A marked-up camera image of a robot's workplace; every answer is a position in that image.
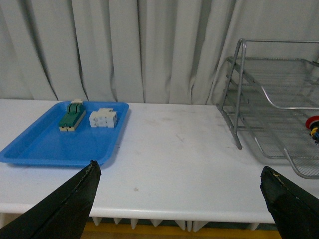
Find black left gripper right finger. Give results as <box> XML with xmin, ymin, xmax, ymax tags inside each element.
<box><xmin>260</xmin><ymin>166</ymin><xmax>319</xmax><ymax>239</ymax></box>

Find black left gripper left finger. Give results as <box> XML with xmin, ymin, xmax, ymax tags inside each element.
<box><xmin>0</xmin><ymin>161</ymin><xmax>101</xmax><ymax>239</ymax></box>

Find red emergency push button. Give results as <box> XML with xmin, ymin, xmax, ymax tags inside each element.
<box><xmin>305</xmin><ymin>116</ymin><xmax>319</xmax><ymax>144</ymax></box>

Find silver mesh tray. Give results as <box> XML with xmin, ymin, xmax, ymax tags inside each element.
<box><xmin>224</xmin><ymin>90</ymin><xmax>319</xmax><ymax>179</ymax></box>
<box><xmin>226</xmin><ymin>56</ymin><xmax>319</xmax><ymax>111</ymax></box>

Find blue plastic tray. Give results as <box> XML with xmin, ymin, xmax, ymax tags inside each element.
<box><xmin>0</xmin><ymin>101</ymin><xmax>129</xmax><ymax>167</ymax></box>

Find white circuit breaker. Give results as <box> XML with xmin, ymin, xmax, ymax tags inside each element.
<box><xmin>89</xmin><ymin>108</ymin><xmax>118</xmax><ymax>128</ymax></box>

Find white curtain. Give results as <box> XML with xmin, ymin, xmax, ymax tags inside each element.
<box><xmin>0</xmin><ymin>0</ymin><xmax>319</xmax><ymax>105</ymax></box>

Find green knife switch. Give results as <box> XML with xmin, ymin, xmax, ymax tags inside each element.
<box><xmin>59</xmin><ymin>99</ymin><xmax>86</xmax><ymax>131</ymax></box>

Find silver wire rack frame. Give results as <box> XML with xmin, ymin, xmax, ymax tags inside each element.
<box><xmin>215</xmin><ymin>38</ymin><xmax>319</xmax><ymax>150</ymax></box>

